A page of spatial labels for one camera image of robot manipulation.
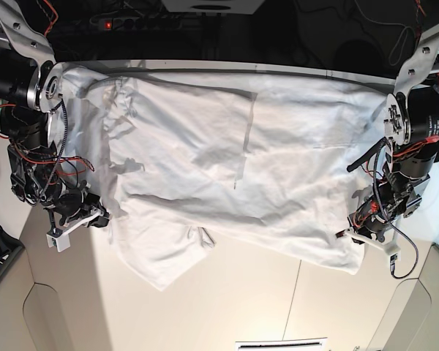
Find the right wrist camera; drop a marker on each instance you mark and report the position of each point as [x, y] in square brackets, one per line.
[61, 243]

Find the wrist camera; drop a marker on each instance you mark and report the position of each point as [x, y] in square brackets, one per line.
[61, 243]
[392, 262]

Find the white box device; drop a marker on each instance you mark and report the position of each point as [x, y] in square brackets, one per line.
[242, 7]

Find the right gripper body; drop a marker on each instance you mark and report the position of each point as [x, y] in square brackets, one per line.
[70, 208]

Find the white t-shirt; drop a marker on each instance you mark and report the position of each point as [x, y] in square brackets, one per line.
[180, 156]

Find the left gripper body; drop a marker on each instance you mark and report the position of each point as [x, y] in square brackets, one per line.
[370, 230]

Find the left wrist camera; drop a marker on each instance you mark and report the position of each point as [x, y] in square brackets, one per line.
[392, 262]

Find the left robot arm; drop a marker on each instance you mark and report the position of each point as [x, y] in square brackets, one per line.
[400, 162]

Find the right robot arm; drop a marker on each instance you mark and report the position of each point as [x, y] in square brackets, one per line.
[35, 121]

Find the black power strip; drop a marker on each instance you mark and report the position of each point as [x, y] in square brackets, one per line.
[147, 23]

